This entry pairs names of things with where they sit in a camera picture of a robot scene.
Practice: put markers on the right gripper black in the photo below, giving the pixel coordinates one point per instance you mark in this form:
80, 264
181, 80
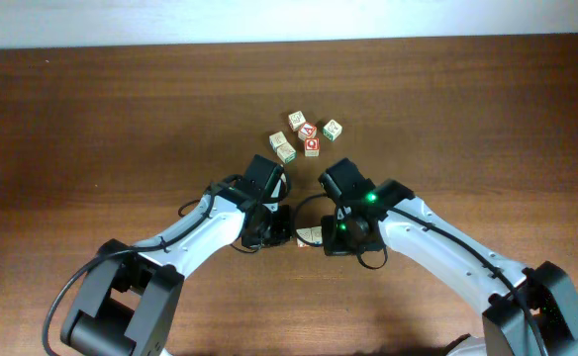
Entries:
331, 237

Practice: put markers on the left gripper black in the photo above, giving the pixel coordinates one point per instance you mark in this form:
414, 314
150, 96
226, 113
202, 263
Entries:
283, 230

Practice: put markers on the red edged number block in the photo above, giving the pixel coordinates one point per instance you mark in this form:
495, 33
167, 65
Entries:
304, 237

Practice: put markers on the green edged wooden block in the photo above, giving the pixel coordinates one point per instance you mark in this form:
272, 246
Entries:
332, 130

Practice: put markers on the blue edged number block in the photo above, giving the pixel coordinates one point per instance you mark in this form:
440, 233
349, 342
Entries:
315, 235

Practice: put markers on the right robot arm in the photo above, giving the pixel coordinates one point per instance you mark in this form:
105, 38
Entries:
525, 311

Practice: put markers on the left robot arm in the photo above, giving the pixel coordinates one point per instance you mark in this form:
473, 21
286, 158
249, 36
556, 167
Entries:
129, 293

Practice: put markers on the green sided wooden block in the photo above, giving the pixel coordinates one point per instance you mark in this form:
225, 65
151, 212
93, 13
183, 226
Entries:
286, 152

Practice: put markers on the blue sided wooden block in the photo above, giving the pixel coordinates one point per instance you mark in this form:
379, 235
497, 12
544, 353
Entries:
277, 139

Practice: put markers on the red Q wooden block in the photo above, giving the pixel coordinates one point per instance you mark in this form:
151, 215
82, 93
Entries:
311, 147

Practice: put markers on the red A wooden block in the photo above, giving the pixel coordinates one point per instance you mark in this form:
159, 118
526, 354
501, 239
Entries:
307, 131

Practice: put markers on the top wooden block elephant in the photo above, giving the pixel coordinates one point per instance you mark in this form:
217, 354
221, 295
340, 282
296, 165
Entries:
296, 120

